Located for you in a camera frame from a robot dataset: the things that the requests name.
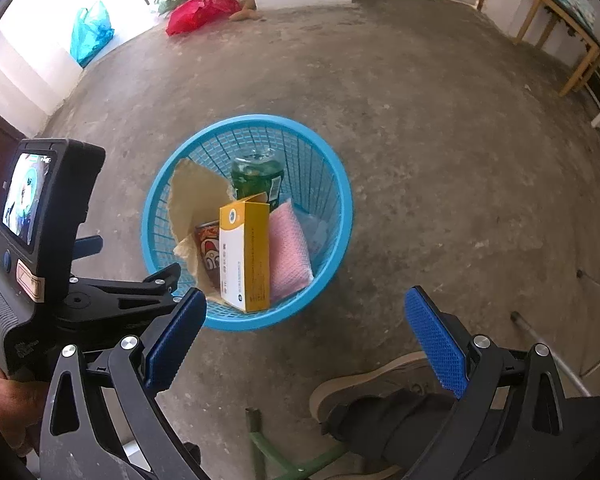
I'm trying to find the blue plastic bag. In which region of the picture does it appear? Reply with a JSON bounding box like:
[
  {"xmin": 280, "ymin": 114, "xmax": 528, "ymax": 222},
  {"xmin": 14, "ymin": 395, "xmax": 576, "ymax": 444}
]
[{"xmin": 70, "ymin": 0, "xmax": 116, "ymax": 68}]

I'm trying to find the dark pant leg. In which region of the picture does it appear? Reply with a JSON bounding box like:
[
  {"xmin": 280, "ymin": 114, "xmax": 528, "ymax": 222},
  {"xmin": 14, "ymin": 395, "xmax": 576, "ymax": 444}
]
[{"xmin": 322, "ymin": 392, "xmax": 461, "ymax": 480}]

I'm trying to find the wooden chair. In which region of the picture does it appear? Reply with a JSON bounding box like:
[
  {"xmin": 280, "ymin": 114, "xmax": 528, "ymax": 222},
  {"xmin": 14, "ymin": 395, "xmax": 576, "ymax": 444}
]
[{"xmin": 515, "ymin": 0, "xmax": 600, "ymax": 97}]

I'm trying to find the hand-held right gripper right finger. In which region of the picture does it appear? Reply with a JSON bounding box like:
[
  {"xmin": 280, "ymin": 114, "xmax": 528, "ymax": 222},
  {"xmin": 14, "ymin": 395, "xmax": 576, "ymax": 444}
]
[{"xmin": 405, "ymin": 285, "xmax": 578, "ymax": 480}]

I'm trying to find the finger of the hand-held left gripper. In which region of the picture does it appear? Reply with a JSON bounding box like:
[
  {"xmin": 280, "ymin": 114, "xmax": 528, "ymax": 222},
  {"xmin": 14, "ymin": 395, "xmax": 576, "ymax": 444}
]
[
  {"xmin": 75, "ymin": 234, "xmax": 103, "ymax": 261},
  {"xmin": 67, "ymin": 262, "xmax": 182, "ymax": 333}
]

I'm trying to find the yellow white medicine box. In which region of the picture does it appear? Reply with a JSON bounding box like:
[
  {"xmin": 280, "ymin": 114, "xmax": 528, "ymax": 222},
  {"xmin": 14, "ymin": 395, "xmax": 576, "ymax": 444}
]
[{"xmin": 218, "ymin": 195, "xmax": 272, "ymax": 314}]

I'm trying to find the pink sponge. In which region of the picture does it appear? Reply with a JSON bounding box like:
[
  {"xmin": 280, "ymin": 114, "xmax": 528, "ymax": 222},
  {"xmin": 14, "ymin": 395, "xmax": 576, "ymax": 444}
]
[{"xmin": 269, "ymin": 199, "xmax": 315, "ymax": 301}]

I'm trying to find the blue plastic basket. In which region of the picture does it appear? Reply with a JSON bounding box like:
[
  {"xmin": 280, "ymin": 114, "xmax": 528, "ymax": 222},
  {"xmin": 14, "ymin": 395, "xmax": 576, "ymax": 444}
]
[{"xmin": 142, "ymin": 114, "xmax": 353, "ymax": 332}]

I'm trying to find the grey shoe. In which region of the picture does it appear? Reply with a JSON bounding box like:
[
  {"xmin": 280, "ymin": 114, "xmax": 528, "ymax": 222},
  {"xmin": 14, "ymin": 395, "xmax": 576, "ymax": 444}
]
[{"xmin": 310, "ymin": 351, "xmax": 446, "ymax": 436}]

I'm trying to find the beige paper sheet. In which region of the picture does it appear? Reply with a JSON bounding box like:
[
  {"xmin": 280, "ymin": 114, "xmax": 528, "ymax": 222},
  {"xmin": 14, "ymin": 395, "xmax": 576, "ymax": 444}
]
[{"xmin": 169, "ymin": 157, "xmax": 236, "ymax": 301}]

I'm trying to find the green plastic bottle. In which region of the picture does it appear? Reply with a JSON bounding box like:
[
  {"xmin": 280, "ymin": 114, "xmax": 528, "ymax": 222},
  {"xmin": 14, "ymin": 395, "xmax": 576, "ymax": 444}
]
[{"xmin": 230, "ymin": 149, "xmax": 286, "ymax": 208}]

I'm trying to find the red plastic bag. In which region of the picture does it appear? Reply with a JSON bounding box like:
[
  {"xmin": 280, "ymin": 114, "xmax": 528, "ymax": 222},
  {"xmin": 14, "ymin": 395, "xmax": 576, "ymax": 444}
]
[{"xmin": 166, "ymin": 0, "xmax": 241, "ymax": 37}]

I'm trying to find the green metal frame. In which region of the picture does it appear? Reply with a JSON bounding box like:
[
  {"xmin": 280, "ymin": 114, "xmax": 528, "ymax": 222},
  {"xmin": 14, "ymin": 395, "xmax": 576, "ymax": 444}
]
[{"xmin": 245, "ymin": 406, "xmax": 353, "ymax": 480}]

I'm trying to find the person's left hand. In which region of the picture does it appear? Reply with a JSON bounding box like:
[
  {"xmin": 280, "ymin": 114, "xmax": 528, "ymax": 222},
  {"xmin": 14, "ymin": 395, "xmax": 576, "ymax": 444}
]
[{"xmin": 0, "ymin": 345, "xmax": 48, "ymax": 458}]

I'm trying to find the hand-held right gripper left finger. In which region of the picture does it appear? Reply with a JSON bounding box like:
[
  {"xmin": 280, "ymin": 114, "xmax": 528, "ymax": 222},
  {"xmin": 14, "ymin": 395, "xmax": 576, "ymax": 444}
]
[{"xmin": 39, "ymin": 287, "xmax": 211, "ymax": 480}]

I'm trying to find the metal crutch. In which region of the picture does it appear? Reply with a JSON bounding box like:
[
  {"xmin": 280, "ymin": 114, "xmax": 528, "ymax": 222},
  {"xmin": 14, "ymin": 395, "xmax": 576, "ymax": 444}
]
[{"xmin": 510, "ymin": 270, "xmax": 600, "ymax": 396}]

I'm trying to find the red drink can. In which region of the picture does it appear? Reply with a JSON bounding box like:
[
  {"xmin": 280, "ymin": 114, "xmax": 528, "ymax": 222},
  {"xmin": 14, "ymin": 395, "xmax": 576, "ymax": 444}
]
[{"xmin": 195, "ymin": 220, "xmax": 223, "ymax": 291}]

